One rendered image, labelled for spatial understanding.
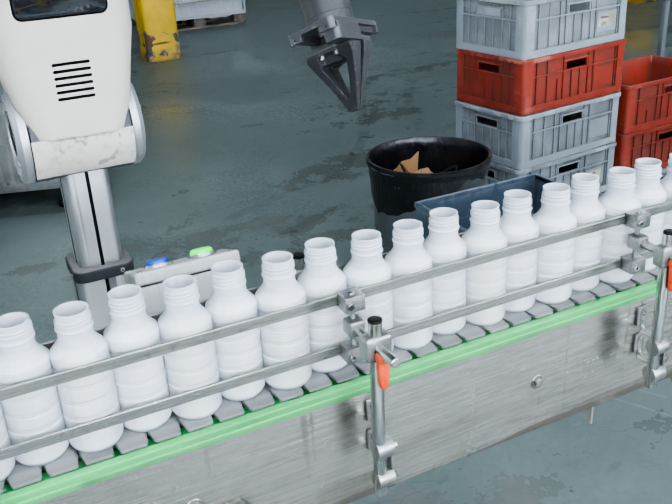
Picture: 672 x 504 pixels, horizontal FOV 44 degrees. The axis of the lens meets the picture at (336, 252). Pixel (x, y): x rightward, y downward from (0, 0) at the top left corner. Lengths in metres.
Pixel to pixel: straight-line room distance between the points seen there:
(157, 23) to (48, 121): 7.20
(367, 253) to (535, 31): 2.44
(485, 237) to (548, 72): 2.41
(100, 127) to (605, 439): 1.78
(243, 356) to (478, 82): 2.70
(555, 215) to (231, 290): 0.46
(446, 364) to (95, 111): 0.72
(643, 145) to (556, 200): 2.97
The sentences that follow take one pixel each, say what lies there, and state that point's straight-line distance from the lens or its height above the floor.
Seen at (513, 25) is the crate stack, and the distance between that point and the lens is 3.35.
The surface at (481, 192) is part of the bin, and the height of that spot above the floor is 0.94.
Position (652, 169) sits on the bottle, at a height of 1.16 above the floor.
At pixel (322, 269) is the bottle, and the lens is 0.97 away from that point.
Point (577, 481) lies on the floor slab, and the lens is 2.47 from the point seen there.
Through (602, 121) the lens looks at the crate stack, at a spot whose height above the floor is 0.55.
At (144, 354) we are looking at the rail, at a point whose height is 1.11.
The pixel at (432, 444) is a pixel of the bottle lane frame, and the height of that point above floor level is 0.86.
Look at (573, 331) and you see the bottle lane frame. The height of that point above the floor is 0.97.
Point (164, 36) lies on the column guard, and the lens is 8.64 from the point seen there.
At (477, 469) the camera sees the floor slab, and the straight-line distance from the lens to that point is 2.47.
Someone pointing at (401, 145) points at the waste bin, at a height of 0.62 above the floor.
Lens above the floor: 1.56
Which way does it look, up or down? 24 degrees down
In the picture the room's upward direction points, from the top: 3 degrees counter-clockwise
